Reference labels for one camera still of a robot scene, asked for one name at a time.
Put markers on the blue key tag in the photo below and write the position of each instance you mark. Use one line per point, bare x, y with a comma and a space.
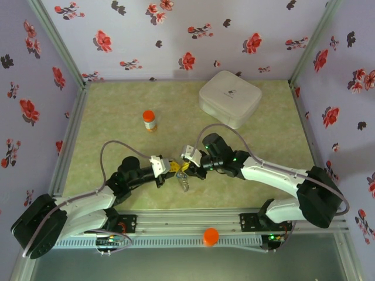
180, 176

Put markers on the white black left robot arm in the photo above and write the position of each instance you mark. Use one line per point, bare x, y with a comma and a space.
88, 199

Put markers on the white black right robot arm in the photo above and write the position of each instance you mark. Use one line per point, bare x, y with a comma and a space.
272, 172

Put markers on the orange-capped pill bottle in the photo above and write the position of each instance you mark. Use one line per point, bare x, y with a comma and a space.
149, 123

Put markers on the white square box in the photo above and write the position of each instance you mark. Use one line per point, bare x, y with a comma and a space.
231, 96

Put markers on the green circuit board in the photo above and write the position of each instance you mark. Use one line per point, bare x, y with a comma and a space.
109, 241

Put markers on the orange round cap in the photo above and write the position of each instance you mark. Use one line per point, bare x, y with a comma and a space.
211, 236

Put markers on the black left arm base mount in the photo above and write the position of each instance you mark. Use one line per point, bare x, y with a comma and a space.
129, 224

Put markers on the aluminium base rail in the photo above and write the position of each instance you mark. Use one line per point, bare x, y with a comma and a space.
187, 222

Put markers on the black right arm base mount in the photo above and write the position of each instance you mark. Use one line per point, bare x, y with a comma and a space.
249, 224

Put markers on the aluminium left side rail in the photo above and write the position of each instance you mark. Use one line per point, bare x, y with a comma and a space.
73, 131

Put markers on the aluminium right side rail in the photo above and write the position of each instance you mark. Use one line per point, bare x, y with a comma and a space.
310, 146

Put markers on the grey right frame post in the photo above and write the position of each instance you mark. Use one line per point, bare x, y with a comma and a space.
313, 44

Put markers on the grey frame post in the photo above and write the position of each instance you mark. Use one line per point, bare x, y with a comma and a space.
313, 44
58, 44

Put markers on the grey left frame post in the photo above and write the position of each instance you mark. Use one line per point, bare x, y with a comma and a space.
58, 44

